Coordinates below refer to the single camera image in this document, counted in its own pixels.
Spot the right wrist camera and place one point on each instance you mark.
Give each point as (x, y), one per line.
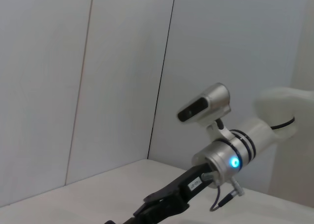
(216, 98)

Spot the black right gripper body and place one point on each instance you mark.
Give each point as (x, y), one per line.
(176, 189)

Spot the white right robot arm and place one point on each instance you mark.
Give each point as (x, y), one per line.
(260, 135)

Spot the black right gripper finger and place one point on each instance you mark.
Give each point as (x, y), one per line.
(109, 222)
(152, 215)

